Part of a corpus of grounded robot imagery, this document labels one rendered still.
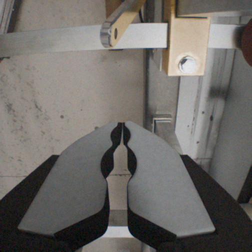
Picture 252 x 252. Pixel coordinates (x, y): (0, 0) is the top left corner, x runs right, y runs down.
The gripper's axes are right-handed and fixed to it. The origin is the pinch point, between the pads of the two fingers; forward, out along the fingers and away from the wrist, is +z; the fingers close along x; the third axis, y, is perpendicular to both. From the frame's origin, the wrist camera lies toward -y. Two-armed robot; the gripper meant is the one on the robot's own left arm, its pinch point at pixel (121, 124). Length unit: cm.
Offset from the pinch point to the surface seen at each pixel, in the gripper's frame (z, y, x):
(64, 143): 101, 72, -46
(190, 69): 12.6, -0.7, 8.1
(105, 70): 101, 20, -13
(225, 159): 31, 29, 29
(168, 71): 13.9, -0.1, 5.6
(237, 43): 14.8, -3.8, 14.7
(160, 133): 22.8, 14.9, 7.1
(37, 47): 14.9, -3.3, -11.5
